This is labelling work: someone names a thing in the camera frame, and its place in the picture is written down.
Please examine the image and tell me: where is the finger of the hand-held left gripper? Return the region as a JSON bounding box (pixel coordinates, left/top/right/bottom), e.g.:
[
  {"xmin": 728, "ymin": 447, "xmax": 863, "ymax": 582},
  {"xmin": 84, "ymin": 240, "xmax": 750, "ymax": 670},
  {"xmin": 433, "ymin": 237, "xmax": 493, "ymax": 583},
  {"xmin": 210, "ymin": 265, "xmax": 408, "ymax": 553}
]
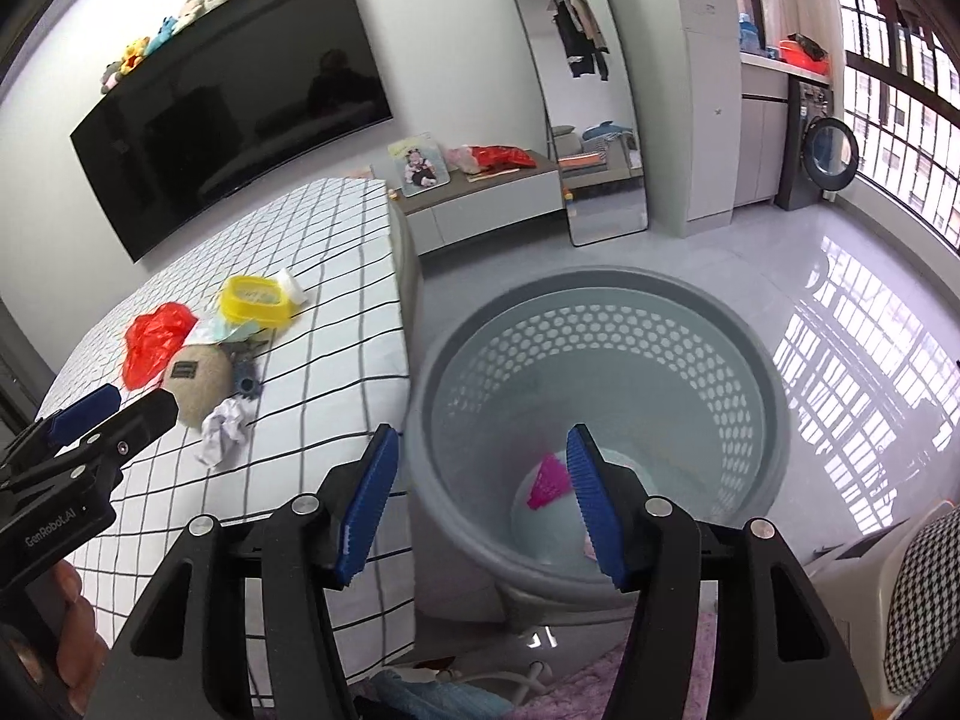
[
  {"xmin": 30, "ymin": 388, "xmax": 181, "ymax": 482},
  {"xmin": 0, "ymin": 384, "xmax": 123, "ymax": 470}
]

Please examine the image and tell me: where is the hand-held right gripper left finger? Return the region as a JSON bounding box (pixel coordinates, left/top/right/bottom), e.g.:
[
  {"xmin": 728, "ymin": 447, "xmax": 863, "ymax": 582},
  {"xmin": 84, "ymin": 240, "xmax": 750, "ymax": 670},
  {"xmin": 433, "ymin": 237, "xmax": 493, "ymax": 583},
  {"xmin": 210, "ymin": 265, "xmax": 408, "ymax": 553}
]
[{"xmin": 82, "ymin": 424, "xmax": 402, "ymax": 720}]

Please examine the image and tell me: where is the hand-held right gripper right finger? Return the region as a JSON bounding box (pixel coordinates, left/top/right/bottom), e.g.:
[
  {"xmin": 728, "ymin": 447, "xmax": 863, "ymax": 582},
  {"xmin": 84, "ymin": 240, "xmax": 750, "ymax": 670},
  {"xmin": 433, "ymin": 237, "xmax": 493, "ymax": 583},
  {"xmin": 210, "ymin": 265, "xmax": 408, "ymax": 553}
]
[{"xmin": 565, "ymin": 424, "xmax": 875, "ymax": 720}]

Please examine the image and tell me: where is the red plastic bag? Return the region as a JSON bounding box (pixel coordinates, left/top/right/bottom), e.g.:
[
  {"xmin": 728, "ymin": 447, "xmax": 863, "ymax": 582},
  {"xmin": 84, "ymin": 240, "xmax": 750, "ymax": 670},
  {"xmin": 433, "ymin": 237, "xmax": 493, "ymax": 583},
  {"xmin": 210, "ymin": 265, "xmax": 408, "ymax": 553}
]
[
  {"xmin": 121, "ymin": 301, "xmax": 200, "ymax": 392},
  {"xmin": 469, "ymin": 144, "xmax": 539, "ymax": 170}
]

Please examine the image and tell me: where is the white paper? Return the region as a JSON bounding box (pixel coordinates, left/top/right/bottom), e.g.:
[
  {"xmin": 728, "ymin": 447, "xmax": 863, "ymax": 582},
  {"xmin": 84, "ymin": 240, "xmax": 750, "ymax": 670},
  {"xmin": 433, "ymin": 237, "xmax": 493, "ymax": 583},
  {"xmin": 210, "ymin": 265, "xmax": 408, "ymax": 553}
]
[{"xmin": 196, "ymin": 397, "xmax": 252, "ymax": 466}]

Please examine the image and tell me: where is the blue gear-shaped toy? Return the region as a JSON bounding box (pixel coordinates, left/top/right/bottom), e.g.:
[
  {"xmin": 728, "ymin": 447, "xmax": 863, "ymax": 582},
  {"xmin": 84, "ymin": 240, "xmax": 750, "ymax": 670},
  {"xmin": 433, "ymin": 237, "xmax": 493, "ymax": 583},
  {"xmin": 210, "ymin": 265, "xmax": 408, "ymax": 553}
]
[{"xmin": 229, "ymin": 341, "xmax": 265, "ymax": 400}]

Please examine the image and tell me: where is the pale teal wrapper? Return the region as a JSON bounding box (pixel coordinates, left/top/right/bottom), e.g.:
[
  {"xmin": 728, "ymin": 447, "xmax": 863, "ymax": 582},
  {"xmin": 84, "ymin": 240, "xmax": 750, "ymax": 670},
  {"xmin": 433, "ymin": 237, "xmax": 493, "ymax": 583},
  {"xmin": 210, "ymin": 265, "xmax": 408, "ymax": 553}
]
[{"xmin": 184, "ymin": 315, "xmax": 263, "ymax": 350}]

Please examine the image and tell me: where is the yellow plastic container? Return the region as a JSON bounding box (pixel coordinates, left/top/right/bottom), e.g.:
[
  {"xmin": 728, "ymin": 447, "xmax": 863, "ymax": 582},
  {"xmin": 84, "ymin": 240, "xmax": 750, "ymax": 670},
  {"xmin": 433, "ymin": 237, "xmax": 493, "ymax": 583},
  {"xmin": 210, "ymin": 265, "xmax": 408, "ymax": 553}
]
[{"xmin": 217, "ymin": 275, "xmax": 295, "ymax": 331}]

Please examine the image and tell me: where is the grey perforated laundry basket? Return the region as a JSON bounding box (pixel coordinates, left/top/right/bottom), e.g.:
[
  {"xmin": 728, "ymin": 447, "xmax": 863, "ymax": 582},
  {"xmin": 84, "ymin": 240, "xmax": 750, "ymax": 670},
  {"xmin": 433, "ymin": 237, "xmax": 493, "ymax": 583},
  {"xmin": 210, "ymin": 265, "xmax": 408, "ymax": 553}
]
[{"xmin": 405, "ymin": 264, "xmax": 792, "ymax": 623}]

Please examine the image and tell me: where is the white plastic cup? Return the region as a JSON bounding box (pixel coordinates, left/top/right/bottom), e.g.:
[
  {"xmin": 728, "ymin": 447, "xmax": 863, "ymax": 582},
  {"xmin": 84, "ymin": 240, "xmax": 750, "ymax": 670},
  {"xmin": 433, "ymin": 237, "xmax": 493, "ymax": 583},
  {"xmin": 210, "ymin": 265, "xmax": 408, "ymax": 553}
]
[{"xmin": 271, "ymin": 268, "xmax": 308, "ymax": 308}]

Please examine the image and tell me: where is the person's left hand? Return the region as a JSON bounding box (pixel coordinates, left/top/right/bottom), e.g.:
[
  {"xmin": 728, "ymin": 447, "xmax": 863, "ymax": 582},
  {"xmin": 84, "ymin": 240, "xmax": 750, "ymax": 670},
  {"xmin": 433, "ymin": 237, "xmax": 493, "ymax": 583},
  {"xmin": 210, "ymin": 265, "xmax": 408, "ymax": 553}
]
[{"xmin": 54, "ymin": 561, "xmax": 112, "ymax": 691}]

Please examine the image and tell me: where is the pink wrapper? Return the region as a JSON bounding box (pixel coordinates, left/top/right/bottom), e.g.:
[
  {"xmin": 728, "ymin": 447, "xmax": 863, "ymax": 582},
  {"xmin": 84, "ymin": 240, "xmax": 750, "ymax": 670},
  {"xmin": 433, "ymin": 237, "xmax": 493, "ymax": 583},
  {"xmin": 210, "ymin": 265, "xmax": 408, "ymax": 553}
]
[{"xmin": 525, "ymin": 454, "xmax": 575, "ymax": 509}]

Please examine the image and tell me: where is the purple rug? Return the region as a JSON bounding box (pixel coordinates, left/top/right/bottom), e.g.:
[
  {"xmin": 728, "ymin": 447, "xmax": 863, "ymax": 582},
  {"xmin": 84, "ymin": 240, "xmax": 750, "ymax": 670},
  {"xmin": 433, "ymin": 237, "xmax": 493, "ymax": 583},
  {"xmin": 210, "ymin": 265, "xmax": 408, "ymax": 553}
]
[{"xmin": 510, "ymin": 600, "xmax": 721, "ymax": 720}]

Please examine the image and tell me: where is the white hanger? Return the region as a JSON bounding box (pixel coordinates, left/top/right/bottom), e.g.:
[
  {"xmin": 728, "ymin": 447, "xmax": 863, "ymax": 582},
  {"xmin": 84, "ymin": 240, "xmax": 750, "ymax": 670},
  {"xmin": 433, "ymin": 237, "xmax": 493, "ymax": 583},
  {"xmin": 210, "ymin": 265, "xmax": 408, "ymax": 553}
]
[{"xmin": 442, "ymin": 660, "xmax": 548, "ymax": 706}]

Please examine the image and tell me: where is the bed with grid-pattern sheet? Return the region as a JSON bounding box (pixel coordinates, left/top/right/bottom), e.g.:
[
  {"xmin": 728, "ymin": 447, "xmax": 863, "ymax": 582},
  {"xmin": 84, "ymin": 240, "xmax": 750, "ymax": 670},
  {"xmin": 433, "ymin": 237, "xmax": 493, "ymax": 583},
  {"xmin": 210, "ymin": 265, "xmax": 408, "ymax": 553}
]
[{"xmin": 34, "ymin": 178, "xmax": 421, "ymax": 691}]

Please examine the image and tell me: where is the blue cloth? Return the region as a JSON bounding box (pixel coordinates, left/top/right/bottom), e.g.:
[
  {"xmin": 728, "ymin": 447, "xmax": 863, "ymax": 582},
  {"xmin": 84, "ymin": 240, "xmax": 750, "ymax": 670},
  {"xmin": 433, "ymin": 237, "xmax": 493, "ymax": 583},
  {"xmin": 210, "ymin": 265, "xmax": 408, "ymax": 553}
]
[{"xmin": 352, "ymin": 671, "xmax": 518, "ymax": 720}]

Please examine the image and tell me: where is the grey low console cabinet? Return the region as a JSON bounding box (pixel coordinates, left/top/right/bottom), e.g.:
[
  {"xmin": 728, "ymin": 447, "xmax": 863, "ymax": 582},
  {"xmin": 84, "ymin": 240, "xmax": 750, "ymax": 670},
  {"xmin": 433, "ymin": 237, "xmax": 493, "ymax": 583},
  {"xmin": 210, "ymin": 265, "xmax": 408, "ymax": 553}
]
[{"xmin": 390, "ymin": 151, "xmax": 563, "ymax": 256}]

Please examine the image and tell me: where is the houndstooth cushion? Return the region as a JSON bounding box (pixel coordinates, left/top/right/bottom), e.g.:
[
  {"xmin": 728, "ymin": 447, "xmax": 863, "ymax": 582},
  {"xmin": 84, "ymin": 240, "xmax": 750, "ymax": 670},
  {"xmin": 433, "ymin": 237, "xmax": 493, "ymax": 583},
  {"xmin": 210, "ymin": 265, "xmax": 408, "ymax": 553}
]
[{"xmin": 881, "ymin": 517, "xmax": 960, "ymax": 698}]

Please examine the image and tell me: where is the framed photo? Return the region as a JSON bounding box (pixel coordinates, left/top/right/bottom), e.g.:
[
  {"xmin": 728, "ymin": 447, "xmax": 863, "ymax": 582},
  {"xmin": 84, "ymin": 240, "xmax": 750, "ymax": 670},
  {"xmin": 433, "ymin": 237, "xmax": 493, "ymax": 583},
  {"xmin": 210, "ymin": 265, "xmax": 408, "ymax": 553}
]
[{"xmin": 388, "ymin": 133, "xmax": 452, "ymax": 200}]

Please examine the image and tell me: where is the white counter cabinet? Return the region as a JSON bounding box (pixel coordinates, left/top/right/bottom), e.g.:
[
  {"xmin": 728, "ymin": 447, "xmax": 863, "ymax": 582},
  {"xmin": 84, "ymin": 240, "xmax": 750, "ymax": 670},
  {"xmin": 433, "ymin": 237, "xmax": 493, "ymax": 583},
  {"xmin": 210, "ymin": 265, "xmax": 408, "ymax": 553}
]
[{"xmin": 739, "ymin": 52, "xmax": 833, "ymax": 207}]

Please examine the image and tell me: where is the dark washing machine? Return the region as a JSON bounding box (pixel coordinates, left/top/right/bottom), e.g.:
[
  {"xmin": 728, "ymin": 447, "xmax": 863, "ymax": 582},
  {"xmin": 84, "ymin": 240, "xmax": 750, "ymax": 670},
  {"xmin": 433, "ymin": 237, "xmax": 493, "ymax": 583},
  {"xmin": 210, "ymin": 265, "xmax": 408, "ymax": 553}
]
[{"xmin": 776, "ymin": 79, "xmax": 862, "ymax": 212}]

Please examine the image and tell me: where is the tall standing mirror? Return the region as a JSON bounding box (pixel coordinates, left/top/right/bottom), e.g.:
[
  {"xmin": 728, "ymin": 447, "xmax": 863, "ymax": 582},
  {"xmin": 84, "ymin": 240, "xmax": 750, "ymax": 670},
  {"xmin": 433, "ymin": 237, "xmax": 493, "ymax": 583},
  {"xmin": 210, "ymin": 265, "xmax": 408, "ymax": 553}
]
[{"xmin": 495, "ymin": 0, "xmax": 650, "ymax": 247}]

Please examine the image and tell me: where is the tall white wardrobe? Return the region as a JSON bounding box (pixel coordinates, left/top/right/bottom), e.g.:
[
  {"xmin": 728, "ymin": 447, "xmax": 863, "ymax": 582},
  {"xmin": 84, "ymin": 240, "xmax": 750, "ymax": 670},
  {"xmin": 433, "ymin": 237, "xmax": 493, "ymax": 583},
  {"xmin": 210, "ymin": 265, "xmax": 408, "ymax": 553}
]
[{"xmin": 667, "ymin": 0, "xmax": 751, "ymax": 241}]

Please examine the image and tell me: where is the orange basin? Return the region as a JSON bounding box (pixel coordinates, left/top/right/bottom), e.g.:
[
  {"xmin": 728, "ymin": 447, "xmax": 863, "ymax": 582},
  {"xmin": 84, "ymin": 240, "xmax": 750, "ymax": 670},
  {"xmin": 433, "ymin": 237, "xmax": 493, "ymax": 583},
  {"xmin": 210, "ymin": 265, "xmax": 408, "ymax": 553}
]
[{"xmin": 778, "ymin": 36, "xmax": 830, "ymax": 67}]

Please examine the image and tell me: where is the window with metal grille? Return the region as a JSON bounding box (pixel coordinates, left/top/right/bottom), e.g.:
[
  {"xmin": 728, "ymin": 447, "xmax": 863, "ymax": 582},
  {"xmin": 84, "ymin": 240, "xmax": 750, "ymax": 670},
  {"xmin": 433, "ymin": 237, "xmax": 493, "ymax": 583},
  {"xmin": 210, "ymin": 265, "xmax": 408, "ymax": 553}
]
[{"xmin": 825, "ymin": 0, "xmax": 960, "ymax": 252}]

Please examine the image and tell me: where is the black wall television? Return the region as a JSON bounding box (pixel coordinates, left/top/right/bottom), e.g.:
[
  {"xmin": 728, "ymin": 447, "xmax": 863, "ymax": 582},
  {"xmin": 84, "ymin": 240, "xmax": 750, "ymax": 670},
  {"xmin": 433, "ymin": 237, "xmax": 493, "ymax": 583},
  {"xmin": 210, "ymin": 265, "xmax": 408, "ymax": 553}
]
[{"xmin": 70, "ymin": 0, "xmax": 395, "ymax": 263}]

